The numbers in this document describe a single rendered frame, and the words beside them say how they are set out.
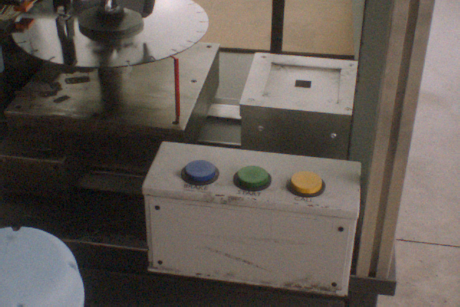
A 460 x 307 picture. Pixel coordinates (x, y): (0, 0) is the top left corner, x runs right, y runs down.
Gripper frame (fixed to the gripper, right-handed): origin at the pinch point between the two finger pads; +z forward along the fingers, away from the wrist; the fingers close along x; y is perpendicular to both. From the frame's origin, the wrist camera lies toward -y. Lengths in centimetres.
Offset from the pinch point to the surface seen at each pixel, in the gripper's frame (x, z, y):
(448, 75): -103, 141, -134
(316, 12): -38, 39, -41
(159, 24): -0.7, 3.8, -2.3
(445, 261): 0, 91, -99
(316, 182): 34.2, -16.2, -23.7
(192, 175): 33.9, -12.2, -8.1
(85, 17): -0.5, 5.5, 10.1
